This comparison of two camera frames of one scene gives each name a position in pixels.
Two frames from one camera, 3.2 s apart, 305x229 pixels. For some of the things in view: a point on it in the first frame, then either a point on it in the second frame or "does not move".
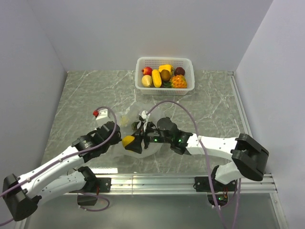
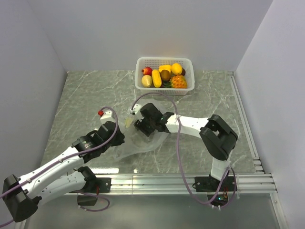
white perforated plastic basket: (154, 63) does not move
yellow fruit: (156, 78) does not move
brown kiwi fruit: (165, 75) does not move
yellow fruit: (127, 140) to (177, 68)
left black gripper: (116, 140) does not move
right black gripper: (136, 145) to (141, 126)
